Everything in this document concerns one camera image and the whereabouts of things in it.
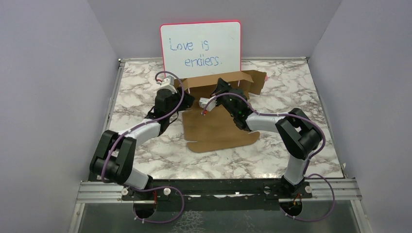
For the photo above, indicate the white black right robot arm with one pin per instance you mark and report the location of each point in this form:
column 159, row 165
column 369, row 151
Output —
column 302, row 138

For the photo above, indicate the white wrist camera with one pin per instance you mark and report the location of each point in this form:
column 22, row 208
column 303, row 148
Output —
column 207, row 104
column 168, row 84

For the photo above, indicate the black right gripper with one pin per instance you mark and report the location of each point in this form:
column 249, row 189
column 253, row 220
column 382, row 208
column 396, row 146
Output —
column 222, row 87

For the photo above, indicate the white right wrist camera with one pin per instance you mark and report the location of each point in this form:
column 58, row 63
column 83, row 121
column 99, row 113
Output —
column 207, row 104

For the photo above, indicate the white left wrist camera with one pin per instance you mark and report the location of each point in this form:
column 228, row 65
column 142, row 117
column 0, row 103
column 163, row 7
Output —
column 168, row 84

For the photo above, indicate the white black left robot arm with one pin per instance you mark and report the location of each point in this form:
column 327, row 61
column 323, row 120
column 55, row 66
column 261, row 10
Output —
column 114, row 156

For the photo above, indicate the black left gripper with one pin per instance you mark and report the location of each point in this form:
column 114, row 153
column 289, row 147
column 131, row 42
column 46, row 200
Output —
column 187, row 101

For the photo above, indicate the brown cardboard box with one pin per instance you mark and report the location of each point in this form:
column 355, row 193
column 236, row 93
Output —
column 216, row 130

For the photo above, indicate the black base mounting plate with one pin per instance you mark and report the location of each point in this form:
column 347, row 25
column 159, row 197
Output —
column 174, row 195

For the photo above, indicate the pink framed whiteboard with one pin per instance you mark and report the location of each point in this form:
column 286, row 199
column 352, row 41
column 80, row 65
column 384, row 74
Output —
column 201, row 48

